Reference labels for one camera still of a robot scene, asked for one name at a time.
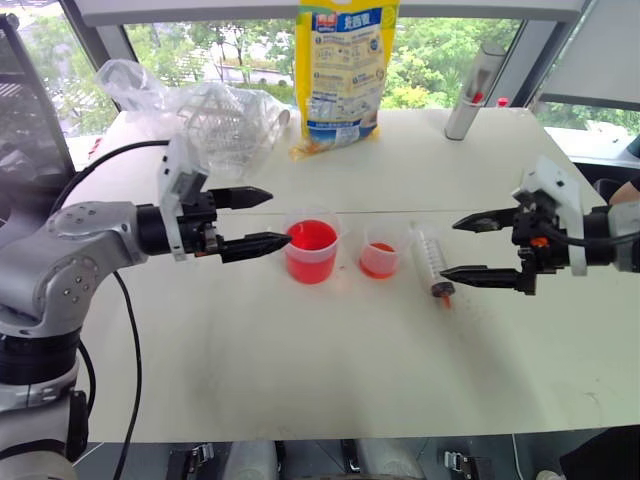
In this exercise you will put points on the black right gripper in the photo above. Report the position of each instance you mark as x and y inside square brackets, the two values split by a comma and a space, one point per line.
[540, 245]

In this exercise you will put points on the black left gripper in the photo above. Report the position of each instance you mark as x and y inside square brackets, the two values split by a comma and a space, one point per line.
[200, 225]

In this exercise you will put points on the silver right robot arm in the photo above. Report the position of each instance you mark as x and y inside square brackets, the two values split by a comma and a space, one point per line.
[617, 237]

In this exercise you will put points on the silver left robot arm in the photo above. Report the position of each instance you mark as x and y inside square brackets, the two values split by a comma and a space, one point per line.
[60, 260]

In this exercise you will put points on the clear plastic syringe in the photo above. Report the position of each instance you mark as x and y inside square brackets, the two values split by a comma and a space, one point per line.
[433, 260]

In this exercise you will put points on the large cup red liquid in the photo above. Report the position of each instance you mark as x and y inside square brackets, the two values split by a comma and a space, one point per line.
[311, 247]

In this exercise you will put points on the small cup red liquid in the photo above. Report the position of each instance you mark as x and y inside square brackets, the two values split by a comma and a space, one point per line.
[378, 255]

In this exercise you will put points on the clear crumpled plastic bag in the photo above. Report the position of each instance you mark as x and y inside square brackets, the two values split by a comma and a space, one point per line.
[195, 107]

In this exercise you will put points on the grey cylindrical tube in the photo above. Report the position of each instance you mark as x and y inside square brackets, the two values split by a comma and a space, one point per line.
[472, 95]

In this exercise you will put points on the yellow blue printed bag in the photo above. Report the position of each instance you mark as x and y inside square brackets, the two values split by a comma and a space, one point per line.
[342, 75]

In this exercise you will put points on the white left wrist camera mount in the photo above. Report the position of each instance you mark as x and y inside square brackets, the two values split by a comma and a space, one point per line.
[176, 186]

